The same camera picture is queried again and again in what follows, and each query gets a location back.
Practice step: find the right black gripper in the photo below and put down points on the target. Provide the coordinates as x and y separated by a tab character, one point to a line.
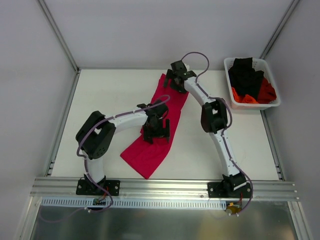
174	81

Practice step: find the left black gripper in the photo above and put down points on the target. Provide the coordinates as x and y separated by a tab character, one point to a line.
155	131

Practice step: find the pink t shirt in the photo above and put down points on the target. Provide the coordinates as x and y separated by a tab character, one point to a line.
146	157

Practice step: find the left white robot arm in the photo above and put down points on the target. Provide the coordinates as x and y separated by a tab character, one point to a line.
96	134

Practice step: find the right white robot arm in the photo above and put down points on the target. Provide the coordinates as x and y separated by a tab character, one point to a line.
215	119

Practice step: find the white plastic basket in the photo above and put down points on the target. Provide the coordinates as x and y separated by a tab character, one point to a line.
259	65

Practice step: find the black t shirt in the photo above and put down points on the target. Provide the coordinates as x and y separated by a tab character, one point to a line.
244	78

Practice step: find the orange t shirt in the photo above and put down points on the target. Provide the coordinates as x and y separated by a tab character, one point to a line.
244	99

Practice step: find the red t shirt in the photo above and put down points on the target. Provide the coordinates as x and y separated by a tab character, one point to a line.
267	93

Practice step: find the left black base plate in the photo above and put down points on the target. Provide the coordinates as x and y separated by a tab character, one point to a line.
86	188

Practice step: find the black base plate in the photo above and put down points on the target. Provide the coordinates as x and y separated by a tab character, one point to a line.
224	190
86	188

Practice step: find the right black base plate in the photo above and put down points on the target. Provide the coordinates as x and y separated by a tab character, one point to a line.
224	190

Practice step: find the aluminium mounting rail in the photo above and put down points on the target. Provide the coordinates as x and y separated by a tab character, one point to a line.
167	189

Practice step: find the white slotted cable duct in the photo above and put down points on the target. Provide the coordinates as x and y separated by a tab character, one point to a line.
78	202

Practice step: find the right aluminium frame post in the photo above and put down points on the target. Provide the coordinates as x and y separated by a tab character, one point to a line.
280	27

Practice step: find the aluminium frame post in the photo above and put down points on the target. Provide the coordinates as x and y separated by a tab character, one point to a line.
58	34
280	27

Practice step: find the left aluminium frame post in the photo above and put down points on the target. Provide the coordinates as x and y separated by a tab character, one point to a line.
58	34

